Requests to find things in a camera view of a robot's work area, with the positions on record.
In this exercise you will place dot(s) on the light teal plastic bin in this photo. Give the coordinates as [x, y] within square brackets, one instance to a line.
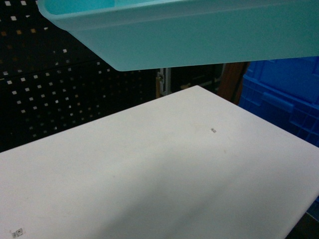
[149, 34]

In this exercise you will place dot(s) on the large blue plastic crate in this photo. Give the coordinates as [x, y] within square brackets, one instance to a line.
[285, 92]

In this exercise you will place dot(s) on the aluminium frame post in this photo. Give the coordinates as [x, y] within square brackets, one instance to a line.
[163, 82]

